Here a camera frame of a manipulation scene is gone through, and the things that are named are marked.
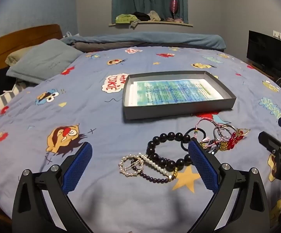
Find wooden headboard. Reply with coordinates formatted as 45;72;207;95
0;24;63;71

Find black hair tie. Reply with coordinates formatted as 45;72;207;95
180;129;206;151

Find red bead ornament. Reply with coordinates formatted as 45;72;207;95
228;132;244;149

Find pink cloth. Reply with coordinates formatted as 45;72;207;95
166;17;185;24

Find pink balloon on stick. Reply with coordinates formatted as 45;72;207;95
170;0;179;20

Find blue beaded bracelet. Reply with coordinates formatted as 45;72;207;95
201;138;228;155

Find grey cardboard tray box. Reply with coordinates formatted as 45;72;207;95
122;71;237;120

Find thin metal bangles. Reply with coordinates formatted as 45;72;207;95
213;124;235;141

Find white pearl bracelet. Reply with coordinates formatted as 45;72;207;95
118;153;173;177

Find cartoon printed bed sheet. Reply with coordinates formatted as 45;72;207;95
0;46;281;233

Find green cloth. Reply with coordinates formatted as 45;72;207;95
116;14;139;27

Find large black bead bracelet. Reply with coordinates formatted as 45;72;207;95
146;132;194;171

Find black flat screen monitor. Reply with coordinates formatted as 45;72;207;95
246;30;281;73

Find beige pillow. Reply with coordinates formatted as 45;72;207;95
5;46;34;66

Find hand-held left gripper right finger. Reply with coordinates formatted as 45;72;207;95
188;141;270;233

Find blue duvet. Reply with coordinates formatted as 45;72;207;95
63;31;226;52

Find dark purple bead bracelet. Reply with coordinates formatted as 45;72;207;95
131;161;178;184

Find pink cord bracelet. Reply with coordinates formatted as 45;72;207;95
195;116;228;148

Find black cloth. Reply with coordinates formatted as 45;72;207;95
133;12;151;21

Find beige cloth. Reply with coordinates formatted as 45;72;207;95
148;10;162;21

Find wooden monitor stand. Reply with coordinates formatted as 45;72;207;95
247;63;281;78

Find grey blanket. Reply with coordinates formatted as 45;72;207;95
73;42;141;53

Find blue green printed paper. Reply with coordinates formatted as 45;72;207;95
130;78;225;107

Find grey blue pillow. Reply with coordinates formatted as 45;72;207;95
6;39;84;85

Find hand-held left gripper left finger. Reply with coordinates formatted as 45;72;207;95
11;141;94;233

